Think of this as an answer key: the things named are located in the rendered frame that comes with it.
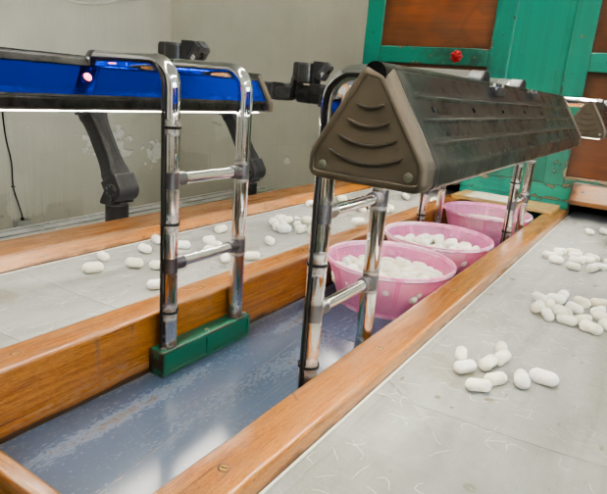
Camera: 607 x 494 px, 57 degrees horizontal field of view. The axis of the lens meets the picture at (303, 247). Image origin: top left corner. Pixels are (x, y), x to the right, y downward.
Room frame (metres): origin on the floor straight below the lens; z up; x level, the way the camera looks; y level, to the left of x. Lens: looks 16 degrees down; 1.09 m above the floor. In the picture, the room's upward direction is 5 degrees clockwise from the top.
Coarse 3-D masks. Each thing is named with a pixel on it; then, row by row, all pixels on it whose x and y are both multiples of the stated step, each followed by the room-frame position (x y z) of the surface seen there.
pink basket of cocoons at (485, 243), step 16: (400, 224) 1.44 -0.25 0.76; (416, 224) 1.46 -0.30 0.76; (432, 224) 1.47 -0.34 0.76; (448, 224) 1.46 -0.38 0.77; (400, 240) 1.26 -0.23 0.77; (464, 240) 1.42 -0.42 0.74; (480, 240) 1.38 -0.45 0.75; (448, 256) 1.21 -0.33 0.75; (464, 256) 1.22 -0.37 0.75; (480, 256) 1.25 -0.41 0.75
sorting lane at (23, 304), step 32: (352, 192) 1.99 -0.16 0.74; (256, 224) 1.41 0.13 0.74; (352, 224) 1.49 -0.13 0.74; (96, 256) 1.05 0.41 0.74; (128, 256) 1.06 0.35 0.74; (0, 288) 0.84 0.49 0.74; (32, 288) 0.85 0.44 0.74; (64, 288) 0.87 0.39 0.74; (96, 288) 0.88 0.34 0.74; (128, 288) 0.89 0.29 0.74; (0, 320) 0.73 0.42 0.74; (32, 320) 0.74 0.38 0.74; (64, 320) 0.75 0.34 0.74
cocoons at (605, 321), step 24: (576, 264) 1.22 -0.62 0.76; (600, 264) 1.24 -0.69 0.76; (576, 312) 0.93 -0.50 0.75; (600, 312) 0.91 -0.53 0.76; (456, 360) 0.71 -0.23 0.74; (480, 360) 0.70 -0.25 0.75; (504, 360) 0.71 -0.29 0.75; (480, 384) 0.63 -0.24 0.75; (528, 384) 0.64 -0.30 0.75; (552, 384) 0.66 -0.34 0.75
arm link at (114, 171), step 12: (84, 120) 1.51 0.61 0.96; (96, 120) 1.50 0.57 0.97; (108, 120) 1.54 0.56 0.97; (96, 132) 1.49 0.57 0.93; (108, 132) 1.51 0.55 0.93; (96, 144) 1.49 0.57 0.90; (108, 144) 1.49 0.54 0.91; (96, 156) 1.50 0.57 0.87; (108, 156) 1.47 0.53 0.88; (120, 156) 1.50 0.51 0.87; (108, 168) 1.46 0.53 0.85; (120, 168) 1.48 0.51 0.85; (108, 180) 1.46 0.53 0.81; (120, 180) 1.45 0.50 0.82; (132, 180) 1.49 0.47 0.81; (120, 192) 1.44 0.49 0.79; (132, 192) 1.48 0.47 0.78
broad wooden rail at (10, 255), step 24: (264, 192) 1.73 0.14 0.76; (288, 192) 1.76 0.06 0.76; (312, 192) 1.81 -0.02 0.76; (336, 192) 1.92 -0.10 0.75; (144, 216) 1.30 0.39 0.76; (192, 216) 1.34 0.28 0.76; (216, 216) 1.40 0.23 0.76; (24, 240) 1.03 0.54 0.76; (48, 240) 1.04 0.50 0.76; (72, 240) 1.06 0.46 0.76; (96, 240) 1.09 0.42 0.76; (120, 240) 1.13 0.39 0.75; (0, 264) 0.92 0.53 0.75; (24, 264) 0.95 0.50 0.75
